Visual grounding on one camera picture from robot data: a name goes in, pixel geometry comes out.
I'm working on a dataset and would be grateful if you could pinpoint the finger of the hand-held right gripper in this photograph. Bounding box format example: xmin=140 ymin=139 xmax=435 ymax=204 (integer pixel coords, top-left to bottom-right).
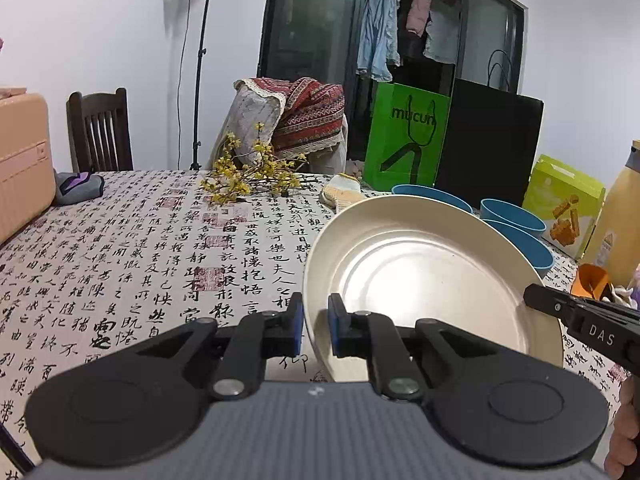
xmin=523 ymin=283 xmax=577 ymax=326

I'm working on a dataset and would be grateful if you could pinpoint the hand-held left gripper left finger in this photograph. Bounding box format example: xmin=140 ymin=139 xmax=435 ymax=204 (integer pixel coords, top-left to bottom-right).
xmin=134 ymin=293 xmax=306 ymax=403

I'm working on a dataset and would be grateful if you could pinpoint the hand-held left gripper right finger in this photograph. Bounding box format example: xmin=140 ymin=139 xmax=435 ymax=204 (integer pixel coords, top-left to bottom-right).
xmin=327 ymin=293 xmax=497 ymax=403

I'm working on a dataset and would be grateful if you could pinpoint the blue bowl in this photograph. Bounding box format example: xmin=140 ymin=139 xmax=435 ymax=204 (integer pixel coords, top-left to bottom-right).
xmin=482 ymin=219 xmax=555 ymax=278
xmin=480 ymin=198 xmax=547 ymax=238
xmin=391 ymin=184 xmax=473 ymax=216

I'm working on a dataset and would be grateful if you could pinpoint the cream ribbed plate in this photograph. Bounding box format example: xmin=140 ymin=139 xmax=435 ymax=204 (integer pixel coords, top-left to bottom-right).
xmin=302 ymin=195 xmax=566 ymax=383

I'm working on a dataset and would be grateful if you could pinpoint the person's right hand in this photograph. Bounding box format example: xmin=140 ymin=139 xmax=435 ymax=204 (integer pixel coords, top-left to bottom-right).
xmin=608 ymin=374 xmax=640 ymax=480

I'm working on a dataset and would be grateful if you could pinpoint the orange plastic object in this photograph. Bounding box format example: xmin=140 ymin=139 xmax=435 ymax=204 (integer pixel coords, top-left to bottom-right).
xmin=571 ymin=264 xmax=613 ymax=301

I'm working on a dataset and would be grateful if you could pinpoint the yellow bottle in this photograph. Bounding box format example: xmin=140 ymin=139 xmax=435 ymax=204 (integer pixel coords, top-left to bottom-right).
xmin=582 ymin=140 xmax=640 ymax=288

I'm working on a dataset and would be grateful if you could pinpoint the yellow-green snack box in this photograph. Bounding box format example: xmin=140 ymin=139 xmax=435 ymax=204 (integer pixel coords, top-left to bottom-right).
xmin=521 ymin=155 xmax=607 ymax=261

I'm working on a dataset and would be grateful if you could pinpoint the white yellow knitted glove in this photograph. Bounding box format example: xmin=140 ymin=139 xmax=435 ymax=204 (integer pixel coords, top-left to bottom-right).
xmin=320 ymin=172 xmax=362 ymax=213

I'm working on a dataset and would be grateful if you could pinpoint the yellow blossom branch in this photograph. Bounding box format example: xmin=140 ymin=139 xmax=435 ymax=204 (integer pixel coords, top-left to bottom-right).
xmin=200 ymin=122 xmax=308 ymax=206

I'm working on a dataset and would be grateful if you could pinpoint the black paper bag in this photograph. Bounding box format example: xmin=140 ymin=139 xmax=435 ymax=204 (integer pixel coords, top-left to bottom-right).
xmin=434 ymin=49 xmax=545 ymax=206

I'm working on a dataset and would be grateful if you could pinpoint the beige chair cover cloth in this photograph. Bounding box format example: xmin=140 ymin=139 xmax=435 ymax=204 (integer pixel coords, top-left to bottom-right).
xmin=207 ymin=110 xmax=349 ymax=177

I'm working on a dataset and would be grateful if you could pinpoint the green paper bag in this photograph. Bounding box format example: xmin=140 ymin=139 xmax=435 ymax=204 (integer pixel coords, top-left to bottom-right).
xmin=362 ymin=81 xmax=451 ymax=192

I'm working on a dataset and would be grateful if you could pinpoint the red patterned woven blanket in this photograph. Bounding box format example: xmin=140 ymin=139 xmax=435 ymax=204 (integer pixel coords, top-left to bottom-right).
xmin=247 ymin=76 xmax=347 ymax=161

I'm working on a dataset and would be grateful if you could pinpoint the grey purple cloth pouch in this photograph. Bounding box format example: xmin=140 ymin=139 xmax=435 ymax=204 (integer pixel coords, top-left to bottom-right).
xmin=54 ymin=171 xmax=106 ymax=206

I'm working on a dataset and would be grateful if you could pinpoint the black studio light stand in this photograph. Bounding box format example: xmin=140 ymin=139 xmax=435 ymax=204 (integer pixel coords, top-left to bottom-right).
xmin=187 ymin=0 xmax=226 ymax=172

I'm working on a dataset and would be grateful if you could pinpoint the dark wooden chair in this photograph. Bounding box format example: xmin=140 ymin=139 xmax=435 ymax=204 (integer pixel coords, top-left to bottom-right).
xmin=66 ymin=87 xmax=134 ymax=173

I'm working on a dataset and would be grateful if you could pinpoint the hanging white garment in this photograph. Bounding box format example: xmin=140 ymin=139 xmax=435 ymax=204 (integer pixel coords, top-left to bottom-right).
xmin=422 ymin=5 xmax=461 ymax=66

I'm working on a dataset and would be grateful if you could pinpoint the hanging light blue shirt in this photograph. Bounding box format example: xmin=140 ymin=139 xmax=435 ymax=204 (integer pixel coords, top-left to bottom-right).
xmin=356 ymin=0 xmax=403 ymax=82

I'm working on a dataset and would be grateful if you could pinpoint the black framed glass door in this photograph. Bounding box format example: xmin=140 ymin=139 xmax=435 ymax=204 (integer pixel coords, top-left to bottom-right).
xmin=257 ymin=0 xmax=528 ymax=161

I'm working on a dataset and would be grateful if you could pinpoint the hanging pink garment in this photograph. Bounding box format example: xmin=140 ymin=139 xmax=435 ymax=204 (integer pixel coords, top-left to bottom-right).
xmin=406 ymin=0 xmax=432 ymax=38

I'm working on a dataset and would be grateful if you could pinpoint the beige pink small suitcase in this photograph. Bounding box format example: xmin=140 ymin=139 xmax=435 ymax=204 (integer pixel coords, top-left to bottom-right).
xmin=0 ymin=86 xmax=57 ymax=246

